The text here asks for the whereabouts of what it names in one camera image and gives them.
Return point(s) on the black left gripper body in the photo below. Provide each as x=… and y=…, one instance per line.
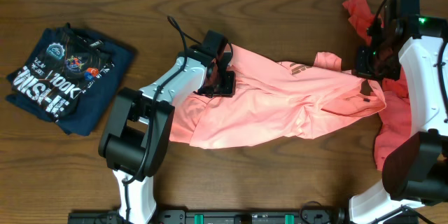
x=220, y=85

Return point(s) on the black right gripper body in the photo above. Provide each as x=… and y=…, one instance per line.
x=378, y=64

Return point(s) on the salmon pink printed t-shirt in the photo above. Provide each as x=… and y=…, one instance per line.
x=276, y=99

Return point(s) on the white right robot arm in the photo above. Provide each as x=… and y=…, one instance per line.
x=412, y=174

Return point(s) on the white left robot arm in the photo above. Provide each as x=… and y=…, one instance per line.
x=135, y=139

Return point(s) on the red crumpled t-shirt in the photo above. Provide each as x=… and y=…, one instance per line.
x=396, y=117

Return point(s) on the folded navy printed t-shirt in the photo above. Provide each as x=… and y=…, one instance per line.
x=70, y=78

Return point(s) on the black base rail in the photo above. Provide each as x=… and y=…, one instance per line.
x=315, y=215

